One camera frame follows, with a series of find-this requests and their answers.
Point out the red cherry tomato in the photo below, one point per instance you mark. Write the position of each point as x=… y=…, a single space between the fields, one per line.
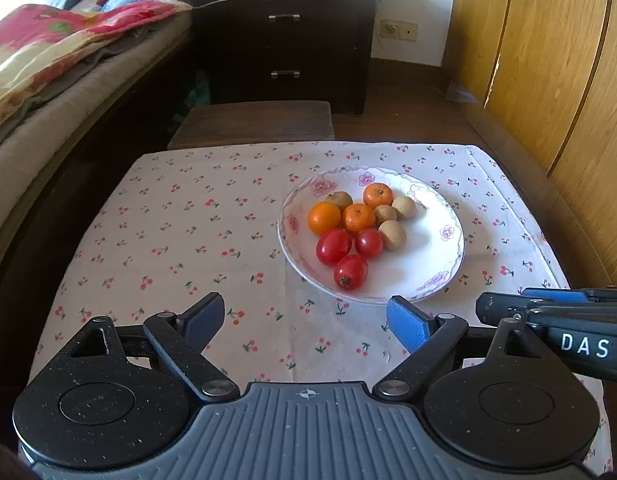
x=369 y=243
x=351 y=272
x=333 y=246

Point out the brown longan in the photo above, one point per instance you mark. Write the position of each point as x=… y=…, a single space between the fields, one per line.
x=340 y=199

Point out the small dark wooden stool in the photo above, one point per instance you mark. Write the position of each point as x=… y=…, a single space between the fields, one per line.
x=253 y=123

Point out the dark wooden nightstand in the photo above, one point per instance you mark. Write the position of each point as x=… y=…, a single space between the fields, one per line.
x=283 y=50

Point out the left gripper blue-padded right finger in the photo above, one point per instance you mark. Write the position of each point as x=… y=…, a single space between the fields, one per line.
x=431 y=344

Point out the red cherry tomato bottom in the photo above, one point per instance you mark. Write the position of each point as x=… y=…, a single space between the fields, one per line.
x=333 y=246

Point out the red cherry tomato top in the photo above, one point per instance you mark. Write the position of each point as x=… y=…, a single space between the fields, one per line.
x=369 y=243

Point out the wooden wardrobe doors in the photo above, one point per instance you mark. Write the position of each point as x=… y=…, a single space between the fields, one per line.
x=542 y=76

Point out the floral pink yellow quilt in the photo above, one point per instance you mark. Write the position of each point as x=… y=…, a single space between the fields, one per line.
x=39 y=43

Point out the mandarin orange with stem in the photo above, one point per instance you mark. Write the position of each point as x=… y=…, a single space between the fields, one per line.
x=377 y=194

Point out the beige mattress bed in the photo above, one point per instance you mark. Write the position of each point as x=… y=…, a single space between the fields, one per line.
x=35 y=140

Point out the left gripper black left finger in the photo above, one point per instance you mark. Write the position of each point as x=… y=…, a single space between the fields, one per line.
x=179 y=340

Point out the cherry print tablecloth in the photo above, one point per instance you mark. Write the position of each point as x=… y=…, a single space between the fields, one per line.
x=181 y=224

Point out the white floral ceramic plate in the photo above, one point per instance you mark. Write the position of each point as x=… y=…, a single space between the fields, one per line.
x=425 y=265

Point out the tan longan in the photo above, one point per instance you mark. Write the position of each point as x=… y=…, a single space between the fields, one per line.
x=383 y=213
x=393 y=235
x=405 y=207

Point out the wall power socket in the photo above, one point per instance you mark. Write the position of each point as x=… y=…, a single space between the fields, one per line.
x=398 y=30

